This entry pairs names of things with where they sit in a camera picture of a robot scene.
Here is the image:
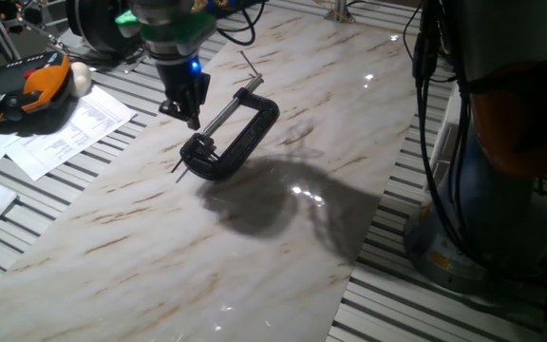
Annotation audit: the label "orange and black teach pendant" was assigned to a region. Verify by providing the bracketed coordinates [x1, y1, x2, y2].
[0, 50, 72, 125]

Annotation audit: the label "black clock movement box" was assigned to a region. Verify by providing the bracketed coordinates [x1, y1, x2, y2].
[180, 134, 218, 167]

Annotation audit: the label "white marble pattern sheet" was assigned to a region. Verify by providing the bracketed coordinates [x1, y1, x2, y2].
[0, 2, 427, 342]

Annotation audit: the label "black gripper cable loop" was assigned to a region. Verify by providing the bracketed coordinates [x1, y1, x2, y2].
[215, 0, 269, 48]

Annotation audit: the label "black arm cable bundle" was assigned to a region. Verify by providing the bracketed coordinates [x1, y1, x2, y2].
[402, 0, 481, 267]

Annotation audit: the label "black metal C-clamp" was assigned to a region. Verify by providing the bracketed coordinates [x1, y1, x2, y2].
[179, 49, 281, 182]

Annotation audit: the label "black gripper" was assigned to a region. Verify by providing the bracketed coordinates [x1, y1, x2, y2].
[154, 56, 212, 131]

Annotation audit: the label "slim metal stand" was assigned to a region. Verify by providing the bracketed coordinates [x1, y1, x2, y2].
[24, 0, 68, 51]

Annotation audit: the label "blue cloth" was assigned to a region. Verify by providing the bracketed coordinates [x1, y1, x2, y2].
[205, 0, 255, 13]

